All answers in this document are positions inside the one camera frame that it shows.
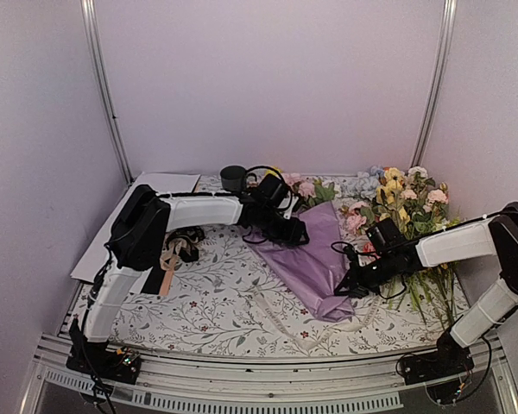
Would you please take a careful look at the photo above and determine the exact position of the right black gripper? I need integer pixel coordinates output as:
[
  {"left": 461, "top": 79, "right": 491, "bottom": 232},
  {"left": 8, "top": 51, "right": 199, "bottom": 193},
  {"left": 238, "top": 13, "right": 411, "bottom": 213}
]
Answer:
[{"left": 334, "top": 252, "right": 397, "bottom": 298}]

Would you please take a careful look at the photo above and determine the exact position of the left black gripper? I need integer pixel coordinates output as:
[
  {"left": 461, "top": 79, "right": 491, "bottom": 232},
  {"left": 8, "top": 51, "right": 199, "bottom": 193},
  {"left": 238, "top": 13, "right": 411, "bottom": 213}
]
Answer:
[{"left": 258, "top": 206, "right": 309, "bottom": 245}]

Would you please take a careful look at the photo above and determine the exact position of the pink wrapping paper sheet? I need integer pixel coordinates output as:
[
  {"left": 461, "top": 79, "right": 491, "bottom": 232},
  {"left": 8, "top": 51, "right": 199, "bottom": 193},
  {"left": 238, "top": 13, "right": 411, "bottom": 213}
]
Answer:
[{"left": 251, "top": 202, "right": 355, "bottom": 323}]

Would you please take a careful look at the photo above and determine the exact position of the white printed ribbon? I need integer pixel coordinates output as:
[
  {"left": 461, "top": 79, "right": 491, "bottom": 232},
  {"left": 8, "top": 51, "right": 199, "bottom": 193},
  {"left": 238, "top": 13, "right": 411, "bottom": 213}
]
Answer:
[{"left": 250, "top": 287, "right": 382, "bottom": 354}]

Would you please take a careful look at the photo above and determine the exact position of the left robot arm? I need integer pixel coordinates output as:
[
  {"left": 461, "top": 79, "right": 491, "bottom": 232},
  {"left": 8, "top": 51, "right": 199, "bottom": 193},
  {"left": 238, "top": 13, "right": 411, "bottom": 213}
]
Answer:
[{"left": 72, "top": 166, "right": 309, "bottom": 374}]

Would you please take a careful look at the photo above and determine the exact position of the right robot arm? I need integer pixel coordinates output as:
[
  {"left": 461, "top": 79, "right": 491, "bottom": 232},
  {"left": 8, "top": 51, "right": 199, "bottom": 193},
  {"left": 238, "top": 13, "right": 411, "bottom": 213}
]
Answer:
[{"left": 334, "top": 202, "right": 518, "bottom": 376}]

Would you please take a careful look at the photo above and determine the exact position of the pile of fake flowers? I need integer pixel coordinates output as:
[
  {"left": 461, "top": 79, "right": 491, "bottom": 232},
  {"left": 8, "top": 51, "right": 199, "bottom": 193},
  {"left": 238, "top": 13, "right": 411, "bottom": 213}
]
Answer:
[{"left": 338, "top": 166, "right": 460, "bottom": 328}]

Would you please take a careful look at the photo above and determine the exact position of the dark grey mug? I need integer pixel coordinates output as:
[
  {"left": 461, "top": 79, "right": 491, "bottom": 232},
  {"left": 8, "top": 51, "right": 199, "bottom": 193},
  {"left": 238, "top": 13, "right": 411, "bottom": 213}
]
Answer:
[{"left": 219, "top": 165, "right": 247, "bottom": 193}]

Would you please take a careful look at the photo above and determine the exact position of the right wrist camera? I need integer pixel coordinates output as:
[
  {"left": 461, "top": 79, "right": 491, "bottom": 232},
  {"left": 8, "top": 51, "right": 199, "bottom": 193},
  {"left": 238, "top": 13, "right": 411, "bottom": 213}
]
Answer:
[{"left": 331, "top": 241, "right": 376, "bottom": 264}]

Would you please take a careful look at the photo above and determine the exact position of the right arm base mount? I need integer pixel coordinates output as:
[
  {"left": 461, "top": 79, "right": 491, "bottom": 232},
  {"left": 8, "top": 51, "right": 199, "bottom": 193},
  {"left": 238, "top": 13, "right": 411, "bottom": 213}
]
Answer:
[{"left": 395, "top": 344, "right": 475, "bottom": 385}]

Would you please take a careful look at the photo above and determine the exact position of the front aluminium rail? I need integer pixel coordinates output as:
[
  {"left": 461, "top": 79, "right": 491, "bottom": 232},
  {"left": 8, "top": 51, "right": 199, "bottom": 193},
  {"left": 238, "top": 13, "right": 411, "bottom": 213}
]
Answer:
[{"left": 20, "top": 335, "right": 518, "bottom": 413}]

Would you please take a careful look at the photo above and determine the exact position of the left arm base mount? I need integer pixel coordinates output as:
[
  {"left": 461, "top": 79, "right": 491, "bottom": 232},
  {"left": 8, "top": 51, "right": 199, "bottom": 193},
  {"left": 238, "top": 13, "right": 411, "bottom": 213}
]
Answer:
[{"left": 66, "top": 343, "right": 142, "bottom": 385}]

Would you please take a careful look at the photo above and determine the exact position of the right aluminium frame post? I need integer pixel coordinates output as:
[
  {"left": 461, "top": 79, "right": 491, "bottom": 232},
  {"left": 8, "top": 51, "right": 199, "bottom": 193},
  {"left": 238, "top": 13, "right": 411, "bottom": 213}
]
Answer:
[{"left": 410, "top": 0, "right": 458, "bottom": 166}]

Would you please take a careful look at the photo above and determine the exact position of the aluminium frame post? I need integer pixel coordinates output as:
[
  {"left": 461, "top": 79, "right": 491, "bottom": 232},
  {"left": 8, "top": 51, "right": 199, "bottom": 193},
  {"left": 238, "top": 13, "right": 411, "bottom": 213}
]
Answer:
[
  {"left": 410, "top": 0, "right": 458, "bottom": 166},
  {"left": 80, "top": 0, "right": 134, "bottom": 185}
]

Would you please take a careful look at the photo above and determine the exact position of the left aluminium frame post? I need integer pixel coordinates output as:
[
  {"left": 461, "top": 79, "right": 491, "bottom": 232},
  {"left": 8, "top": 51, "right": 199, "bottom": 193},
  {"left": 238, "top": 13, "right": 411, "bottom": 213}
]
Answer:
[{"left": 80, "top": 0, "right": 134, "bottom": 185}]

